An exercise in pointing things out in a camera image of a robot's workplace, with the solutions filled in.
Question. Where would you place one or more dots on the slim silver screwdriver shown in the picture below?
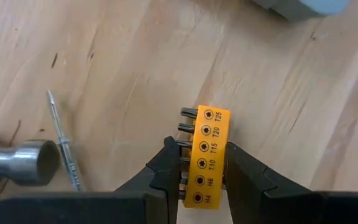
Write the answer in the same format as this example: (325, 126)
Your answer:
(64, 141)

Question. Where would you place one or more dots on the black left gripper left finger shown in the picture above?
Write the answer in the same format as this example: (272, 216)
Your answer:
(104, 208)

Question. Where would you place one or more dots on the grey plastic tool case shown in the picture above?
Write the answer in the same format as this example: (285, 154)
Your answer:
(303, 7)

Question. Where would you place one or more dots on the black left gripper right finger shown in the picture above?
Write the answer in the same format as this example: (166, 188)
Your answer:
(275, 205)

